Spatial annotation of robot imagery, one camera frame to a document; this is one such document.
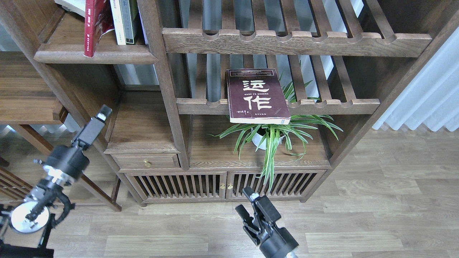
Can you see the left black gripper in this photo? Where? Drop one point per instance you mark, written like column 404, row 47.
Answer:
column 70, row 160

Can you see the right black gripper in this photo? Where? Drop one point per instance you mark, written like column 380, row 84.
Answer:
column 273, row 242

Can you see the red cover book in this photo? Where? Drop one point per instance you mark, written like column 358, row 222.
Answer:
column 98, row 21

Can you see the dark maroon book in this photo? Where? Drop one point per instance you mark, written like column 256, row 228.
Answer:
column 255, row 96

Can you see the yellow green cover book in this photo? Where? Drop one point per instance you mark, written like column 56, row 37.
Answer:
column 73, row 6

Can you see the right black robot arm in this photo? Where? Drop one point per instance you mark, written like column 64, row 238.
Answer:
column 273, row 242

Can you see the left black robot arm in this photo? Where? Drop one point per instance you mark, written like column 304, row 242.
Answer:
column 46, row 206

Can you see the brass cabinet door knobs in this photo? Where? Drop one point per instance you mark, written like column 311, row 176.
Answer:
column 226, row 186

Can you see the brass drawer knob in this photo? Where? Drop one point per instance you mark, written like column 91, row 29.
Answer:
column 147, row 164

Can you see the white plant pot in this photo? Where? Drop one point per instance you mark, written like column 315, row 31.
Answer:
column 261, row 139

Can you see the green spider plant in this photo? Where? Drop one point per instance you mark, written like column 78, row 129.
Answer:
column 296, row 128

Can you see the wooden side table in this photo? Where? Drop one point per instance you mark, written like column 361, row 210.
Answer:
column 31, row 125

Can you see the dark wooden bookshelf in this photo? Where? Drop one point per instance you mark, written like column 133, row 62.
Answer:
column 168, row 90

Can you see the white spine book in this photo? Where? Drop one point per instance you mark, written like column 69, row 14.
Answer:
column 115, row 6

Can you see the dark green spine book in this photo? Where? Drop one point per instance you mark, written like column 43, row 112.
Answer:
column 130, row 17

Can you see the white curtain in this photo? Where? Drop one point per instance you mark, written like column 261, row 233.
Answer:
column 432, row 97

